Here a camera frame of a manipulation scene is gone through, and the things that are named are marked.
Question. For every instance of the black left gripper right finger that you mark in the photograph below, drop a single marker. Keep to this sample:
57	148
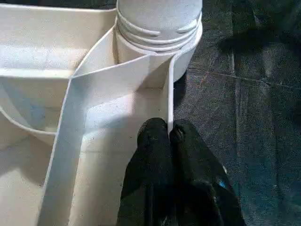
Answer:
202	197

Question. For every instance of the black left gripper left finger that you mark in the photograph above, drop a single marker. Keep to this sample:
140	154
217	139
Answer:
148	188

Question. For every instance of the white plastic table top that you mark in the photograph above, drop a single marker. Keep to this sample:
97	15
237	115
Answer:
47	94

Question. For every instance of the white plastic table leg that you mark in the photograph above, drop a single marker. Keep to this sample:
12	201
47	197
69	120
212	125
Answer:
160	23

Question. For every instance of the black work mat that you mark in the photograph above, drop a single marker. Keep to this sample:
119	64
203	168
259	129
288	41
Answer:
254	117

